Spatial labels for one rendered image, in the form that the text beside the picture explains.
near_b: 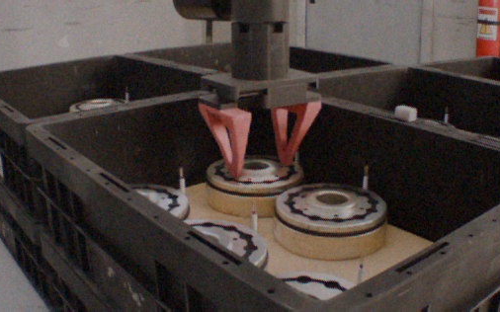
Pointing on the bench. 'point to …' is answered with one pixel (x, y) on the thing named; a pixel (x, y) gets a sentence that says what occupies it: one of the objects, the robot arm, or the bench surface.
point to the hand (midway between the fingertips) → (260, 162)
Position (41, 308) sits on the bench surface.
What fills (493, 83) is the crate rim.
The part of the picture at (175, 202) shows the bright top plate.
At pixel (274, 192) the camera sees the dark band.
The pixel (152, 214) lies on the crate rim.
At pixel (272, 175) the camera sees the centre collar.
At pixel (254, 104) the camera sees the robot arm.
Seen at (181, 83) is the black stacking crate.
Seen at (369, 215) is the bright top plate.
